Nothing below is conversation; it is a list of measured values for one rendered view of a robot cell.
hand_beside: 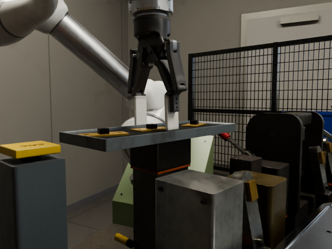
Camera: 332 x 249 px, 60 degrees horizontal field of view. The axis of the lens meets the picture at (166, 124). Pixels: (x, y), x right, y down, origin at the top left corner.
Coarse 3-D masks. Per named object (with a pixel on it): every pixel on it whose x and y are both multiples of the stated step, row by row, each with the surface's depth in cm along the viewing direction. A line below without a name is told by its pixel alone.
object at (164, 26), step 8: (144, 16) 55; (152, 16) 54; (160, 16) 55; (136, 24) 56; (144, 24) 55; (152, 24) 55; (160, 24) 55; (168, 24) 57; (136, 32) 56; (144, 32) 55; (152, 32) 55; (160, 32) 55; (168, 32) 57; (144, 40) 59; (152, 40) 57; (160, 40) 55; (160, 48) 55; (160, 56) 56; (152, 64) 60
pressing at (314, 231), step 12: (324, 204) 60; (312, 216) 54; (324, 216) 55; (300, 228) 49; (312, 228) 50; (324, 228) 50; (288, 240) 45; (300, 240) 46; (312, 240) 46; (324, 240) 46
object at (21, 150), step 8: (8, 144) 40; (16, 144) 40; (24, 144) 40; (32, 144) 40; (40, 144) 40; (48, 144) 40; (56, 144) 40; (0, 152) 39; (8, 152) 37; (16, 152) 36; (24, 152) 36; (32, 152) 37; (40, 152) 38; (48, 152) 39; (56, 152) 39; (24, 160) 39; (32, 160) 39
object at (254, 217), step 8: (232, 176) 45; (240, 176) 44; (248, 176) 45; (248, 184) 44; (248, 192) 44; (256, 192) 45; (248, 200) 44; (256, 200) 46; (248, 208) 44; (256, 208) 46; (248, 216) 43; (256, 216) 45; (248, 224) 43; (256, 224) 45; (248, 232) 44; (256, 232) 44; (248, 240) 44; (256, 240) 44; (248, 248) 44; (256, 248) 44
